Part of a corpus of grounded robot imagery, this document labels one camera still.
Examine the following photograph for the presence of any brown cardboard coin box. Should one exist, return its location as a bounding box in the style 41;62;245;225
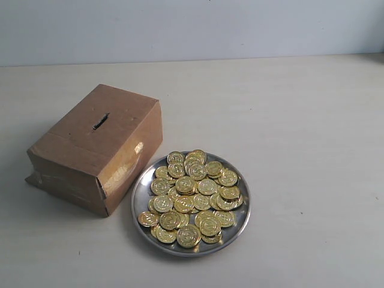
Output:
26;84;163;217

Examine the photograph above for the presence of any gold coin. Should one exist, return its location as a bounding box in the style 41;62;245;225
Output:
176;224;201;248
148;195;173;214
194;211;221;237
193;193;211;211
137;211;160;227
214;211;236;228
159;211;181;230
205;161;224;179
167;151;185;165
154;225;177;244
173;196;194;214
218;169;238;187
151;178;170;196
188;163;207;181

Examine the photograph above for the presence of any gold coin back centre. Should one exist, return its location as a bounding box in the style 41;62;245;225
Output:
188;163;207;181

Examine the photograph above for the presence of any gold coin plate centre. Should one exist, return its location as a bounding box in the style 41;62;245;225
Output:
197;178;218;196

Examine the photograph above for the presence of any gold coin centre left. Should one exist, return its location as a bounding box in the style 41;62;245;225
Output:
173;196;194;214

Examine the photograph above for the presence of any gold coin left middle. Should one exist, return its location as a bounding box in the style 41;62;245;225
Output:
148;195;173;214

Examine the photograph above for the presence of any gold coin right edge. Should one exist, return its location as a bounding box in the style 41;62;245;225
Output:
216;186;244;211

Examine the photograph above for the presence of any round silver metal plate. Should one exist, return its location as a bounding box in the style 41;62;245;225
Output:
131;150;251;257

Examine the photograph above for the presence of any gold coin inner left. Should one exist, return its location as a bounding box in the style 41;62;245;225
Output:
159;211;181;230

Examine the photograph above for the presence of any gold coin right front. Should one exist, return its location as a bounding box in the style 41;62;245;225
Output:
214;211;236;228

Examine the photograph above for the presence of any gold coin far left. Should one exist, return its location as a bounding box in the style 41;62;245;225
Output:
137;211;160;227

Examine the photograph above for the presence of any gold coin front left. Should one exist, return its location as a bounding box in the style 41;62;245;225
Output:
154;225;177;244

